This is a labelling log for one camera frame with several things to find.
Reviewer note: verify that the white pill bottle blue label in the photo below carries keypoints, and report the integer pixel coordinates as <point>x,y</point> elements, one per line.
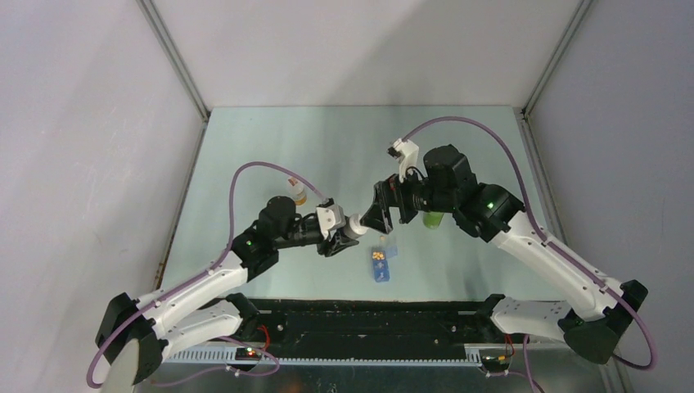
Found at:
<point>354,229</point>

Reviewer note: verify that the right control board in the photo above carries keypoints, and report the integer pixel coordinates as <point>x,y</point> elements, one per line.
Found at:
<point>494,361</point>

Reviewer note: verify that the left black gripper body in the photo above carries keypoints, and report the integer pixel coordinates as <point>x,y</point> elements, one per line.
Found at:
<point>326,247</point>

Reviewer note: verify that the right aluminium frame post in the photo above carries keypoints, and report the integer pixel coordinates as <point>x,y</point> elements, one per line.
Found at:
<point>562,46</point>

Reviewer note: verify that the left aluminium frame post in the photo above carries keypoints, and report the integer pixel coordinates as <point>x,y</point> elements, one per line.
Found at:
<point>166,40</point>

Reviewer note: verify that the white bottle orange label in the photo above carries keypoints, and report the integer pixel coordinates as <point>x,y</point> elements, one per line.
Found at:
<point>297,191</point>

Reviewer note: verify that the aluminium frame post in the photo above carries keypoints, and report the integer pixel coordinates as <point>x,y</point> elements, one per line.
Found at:
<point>562,46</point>
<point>166,40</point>

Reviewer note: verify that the control board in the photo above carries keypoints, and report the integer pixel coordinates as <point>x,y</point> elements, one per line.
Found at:
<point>248,354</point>
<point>494,361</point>

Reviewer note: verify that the green pill bottle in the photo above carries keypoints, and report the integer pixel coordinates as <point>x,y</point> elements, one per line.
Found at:
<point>432,220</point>

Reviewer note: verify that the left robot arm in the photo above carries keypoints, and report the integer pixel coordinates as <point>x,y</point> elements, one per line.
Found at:
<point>164,323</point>

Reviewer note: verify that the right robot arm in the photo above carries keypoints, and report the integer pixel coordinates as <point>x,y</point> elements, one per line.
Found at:
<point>596,309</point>

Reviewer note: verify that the blue pill organizer box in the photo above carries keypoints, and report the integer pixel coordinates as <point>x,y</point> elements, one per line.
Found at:
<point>380,257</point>

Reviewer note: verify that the left control board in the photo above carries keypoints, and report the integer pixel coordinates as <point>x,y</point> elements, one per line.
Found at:
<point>248,354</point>

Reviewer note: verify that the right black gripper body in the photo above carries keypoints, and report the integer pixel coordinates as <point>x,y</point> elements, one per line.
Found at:
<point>412,196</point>

